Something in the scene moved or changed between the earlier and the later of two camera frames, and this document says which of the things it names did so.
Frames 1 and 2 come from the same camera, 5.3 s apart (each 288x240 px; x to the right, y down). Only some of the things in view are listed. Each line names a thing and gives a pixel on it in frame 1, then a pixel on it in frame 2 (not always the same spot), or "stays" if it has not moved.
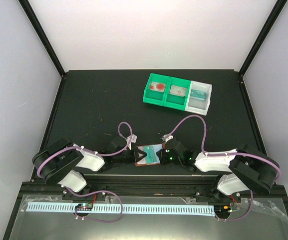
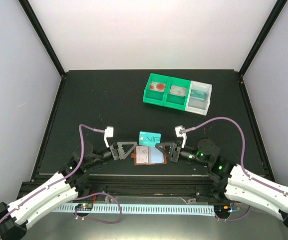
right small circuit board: (222, 210) stays
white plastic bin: (199, 98) stays
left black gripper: (135, 158) to (118, 146)
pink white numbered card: (178, 90) stays
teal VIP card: (151, 157) to (149, 139)
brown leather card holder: (151, 158) stays
